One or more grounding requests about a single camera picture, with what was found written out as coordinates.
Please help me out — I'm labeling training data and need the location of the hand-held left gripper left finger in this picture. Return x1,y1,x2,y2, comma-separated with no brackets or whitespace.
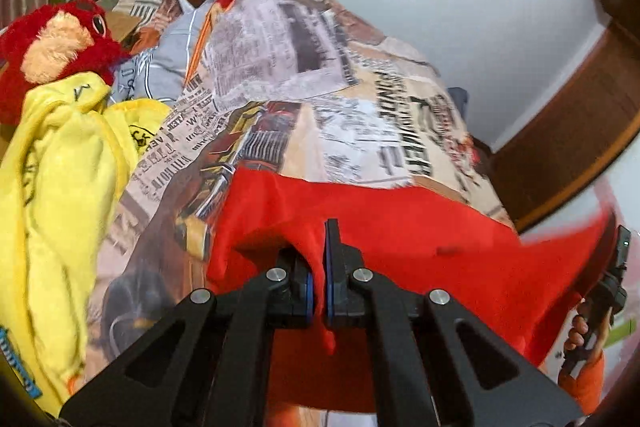
59,247,316,427

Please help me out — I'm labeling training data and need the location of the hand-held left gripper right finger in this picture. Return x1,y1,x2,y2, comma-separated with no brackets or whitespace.
322,218,586,427

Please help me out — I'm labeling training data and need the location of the red zip jacket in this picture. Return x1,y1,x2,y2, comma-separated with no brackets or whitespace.
206,167,616,415

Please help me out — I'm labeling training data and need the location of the person's right forearm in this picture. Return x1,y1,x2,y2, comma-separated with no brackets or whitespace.
556,349,607,414

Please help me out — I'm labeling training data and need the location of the person's right hand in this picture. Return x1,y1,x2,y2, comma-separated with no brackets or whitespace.
564,307,615,355

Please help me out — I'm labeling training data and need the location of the newspaper print bed sheet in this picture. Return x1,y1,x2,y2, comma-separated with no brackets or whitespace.
82,0,518,388

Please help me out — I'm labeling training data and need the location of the grey blue backpack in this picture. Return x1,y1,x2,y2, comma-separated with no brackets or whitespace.
447,87,473,118

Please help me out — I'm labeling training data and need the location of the yellow garment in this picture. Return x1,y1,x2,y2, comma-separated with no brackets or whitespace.
0,72,173,413

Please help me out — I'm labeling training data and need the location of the grey striped pillow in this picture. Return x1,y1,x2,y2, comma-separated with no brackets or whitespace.
107,0,223,108

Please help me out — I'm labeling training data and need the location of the red plush toy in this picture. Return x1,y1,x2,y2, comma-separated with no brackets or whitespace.
0,0,132,125

